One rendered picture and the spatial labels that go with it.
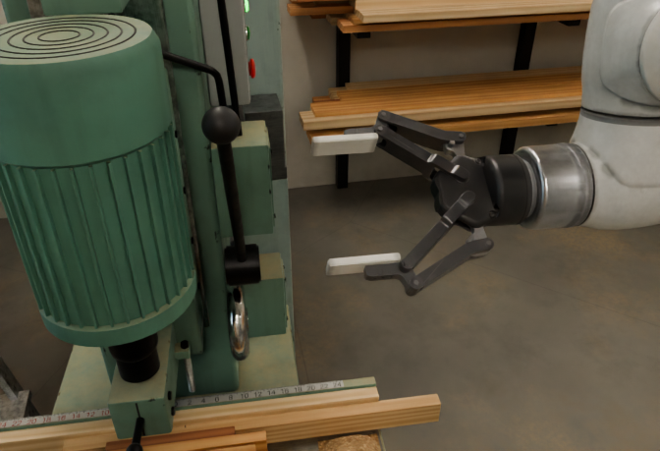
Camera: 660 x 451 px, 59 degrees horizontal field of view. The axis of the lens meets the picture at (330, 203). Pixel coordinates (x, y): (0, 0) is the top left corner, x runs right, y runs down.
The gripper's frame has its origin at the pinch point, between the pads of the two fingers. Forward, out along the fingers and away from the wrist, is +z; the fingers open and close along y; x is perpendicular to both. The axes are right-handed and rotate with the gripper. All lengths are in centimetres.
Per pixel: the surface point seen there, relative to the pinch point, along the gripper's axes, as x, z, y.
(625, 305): -176, -144, 24
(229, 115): 9.6, 9.2, 4.8
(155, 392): -24.3, 21.7, -12.9
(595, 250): -197, -153, 57
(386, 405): -37.3, -9.6, -16.5
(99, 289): -4.8, 23.6, -5.3
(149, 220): -1.1, 18.1, 0.2
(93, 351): -67, 41, 3
